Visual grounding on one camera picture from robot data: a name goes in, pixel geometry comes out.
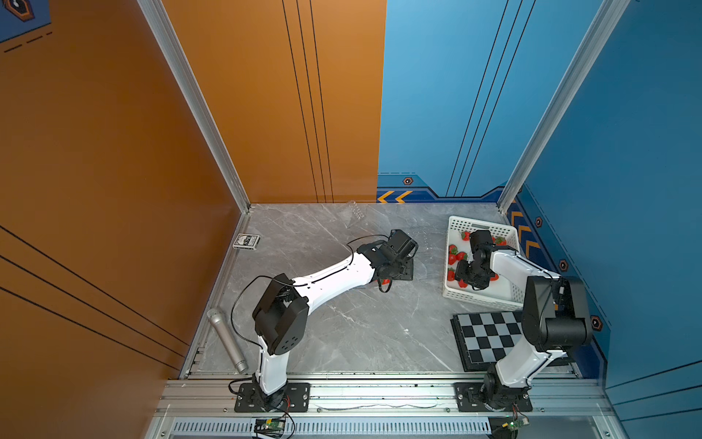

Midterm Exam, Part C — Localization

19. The white perforated plastic basket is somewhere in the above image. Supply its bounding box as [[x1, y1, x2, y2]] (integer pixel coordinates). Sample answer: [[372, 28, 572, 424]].
[[442, 215, 524, 311]]

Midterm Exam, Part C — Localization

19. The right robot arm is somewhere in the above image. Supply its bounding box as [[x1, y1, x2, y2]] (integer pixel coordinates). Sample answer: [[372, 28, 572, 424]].
[[456, 230, 592, 412]]

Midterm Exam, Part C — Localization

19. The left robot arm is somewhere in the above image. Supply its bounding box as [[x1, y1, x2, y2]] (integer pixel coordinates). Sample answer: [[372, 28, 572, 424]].
[[252, 230, 418, 410]]

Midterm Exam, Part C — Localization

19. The black white checkerboard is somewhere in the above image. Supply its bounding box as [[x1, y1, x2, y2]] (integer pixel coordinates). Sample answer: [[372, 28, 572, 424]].
[[450, 311, 523, 372]]

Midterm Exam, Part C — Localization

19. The right green circuit board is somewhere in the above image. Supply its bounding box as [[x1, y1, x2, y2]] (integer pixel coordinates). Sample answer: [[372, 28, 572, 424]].
[[501, 417, 530, 436]]

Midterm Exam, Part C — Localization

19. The green circuit board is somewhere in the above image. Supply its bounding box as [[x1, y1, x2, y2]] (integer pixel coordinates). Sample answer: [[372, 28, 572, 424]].
[[252, 418, 286, 439], [501, 417, 530, 436]]

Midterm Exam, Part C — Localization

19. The grey metal cylinder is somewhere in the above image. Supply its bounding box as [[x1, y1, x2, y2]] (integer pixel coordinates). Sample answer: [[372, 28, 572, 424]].
[[207, 307, 249, 374]]

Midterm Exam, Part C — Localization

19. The left green circuit board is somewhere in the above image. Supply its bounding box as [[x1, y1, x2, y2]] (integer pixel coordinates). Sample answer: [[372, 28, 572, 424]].
[[252, 418, 286, 439]]

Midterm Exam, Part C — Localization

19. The clear clamshell near wall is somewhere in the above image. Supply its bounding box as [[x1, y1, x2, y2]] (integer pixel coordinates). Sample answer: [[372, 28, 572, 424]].
[[339, 200, 366, 229]]

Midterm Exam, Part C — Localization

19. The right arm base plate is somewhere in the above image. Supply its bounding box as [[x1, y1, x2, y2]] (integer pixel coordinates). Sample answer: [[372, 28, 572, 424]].
[[453, 382, 533, 413]]

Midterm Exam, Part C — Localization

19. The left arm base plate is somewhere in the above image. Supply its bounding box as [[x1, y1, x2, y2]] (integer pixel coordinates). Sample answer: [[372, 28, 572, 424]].
[[234, 382, 311, 413]]

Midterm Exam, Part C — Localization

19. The aluminium front rail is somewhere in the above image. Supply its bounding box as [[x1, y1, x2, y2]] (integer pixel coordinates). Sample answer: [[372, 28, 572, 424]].
[[155, 373, 615, 418]]

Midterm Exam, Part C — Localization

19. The right aluminium corner post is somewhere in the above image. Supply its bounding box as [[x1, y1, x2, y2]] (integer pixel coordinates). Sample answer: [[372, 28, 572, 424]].
[[497, 0, 630, 214]]

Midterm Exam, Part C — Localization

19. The aluminium corner post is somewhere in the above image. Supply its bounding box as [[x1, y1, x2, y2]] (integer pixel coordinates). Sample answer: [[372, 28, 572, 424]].
[[137, 0, 250, 215], [497, 0, 630, 214]]

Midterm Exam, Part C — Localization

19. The left aluminium corner post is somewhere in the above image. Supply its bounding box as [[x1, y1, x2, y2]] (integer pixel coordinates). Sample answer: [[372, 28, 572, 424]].
[[137, 0, 250, 215]]

